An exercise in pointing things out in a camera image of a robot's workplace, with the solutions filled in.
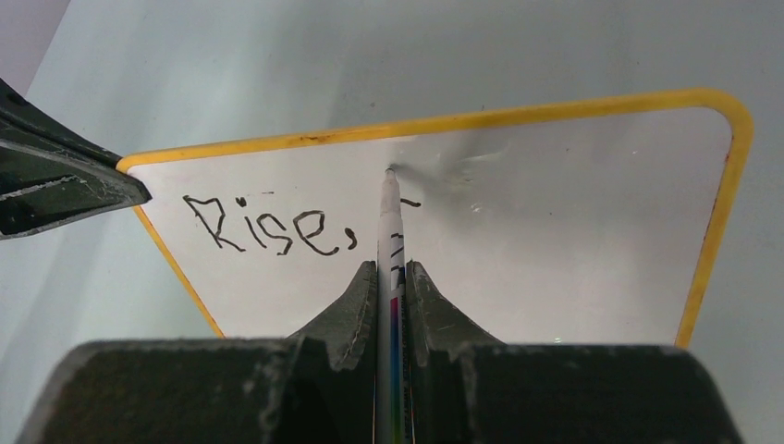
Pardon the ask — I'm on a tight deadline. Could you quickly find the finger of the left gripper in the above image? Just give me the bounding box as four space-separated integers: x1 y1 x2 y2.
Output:
1 141 152 240
1 80 121 167

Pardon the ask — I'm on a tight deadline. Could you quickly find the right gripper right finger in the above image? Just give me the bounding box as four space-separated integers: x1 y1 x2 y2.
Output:
407 261 741 443

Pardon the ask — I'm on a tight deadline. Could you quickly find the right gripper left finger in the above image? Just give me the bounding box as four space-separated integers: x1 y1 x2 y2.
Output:
17 261 377 443

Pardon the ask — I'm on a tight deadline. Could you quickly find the black whiteboard marker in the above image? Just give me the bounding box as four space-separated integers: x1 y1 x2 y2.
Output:
375 168 410 443

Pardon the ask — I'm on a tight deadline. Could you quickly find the yellow framed whiteboard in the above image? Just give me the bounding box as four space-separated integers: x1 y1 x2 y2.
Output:
118 89 753 346

